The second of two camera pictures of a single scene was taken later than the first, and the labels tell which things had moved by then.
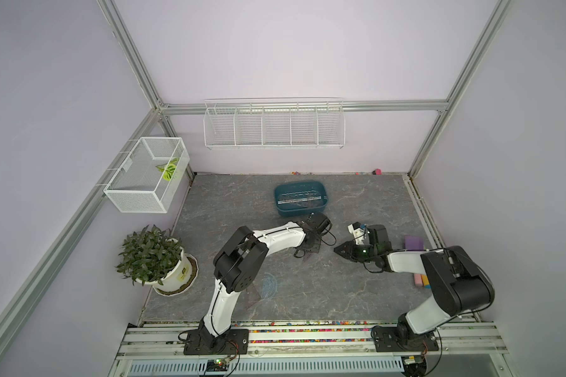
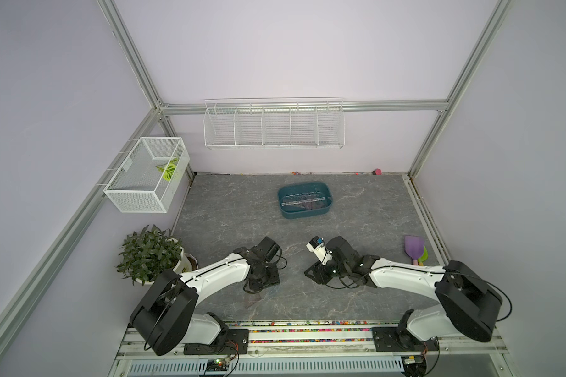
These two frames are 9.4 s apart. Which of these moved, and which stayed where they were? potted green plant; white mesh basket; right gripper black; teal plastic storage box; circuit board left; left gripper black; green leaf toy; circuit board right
Moved: right gripper black; left gripper black
Stayed: white mesh basket; green leaf toy; teal plastic storage box; circuit board left; circuit board right; potted green plant
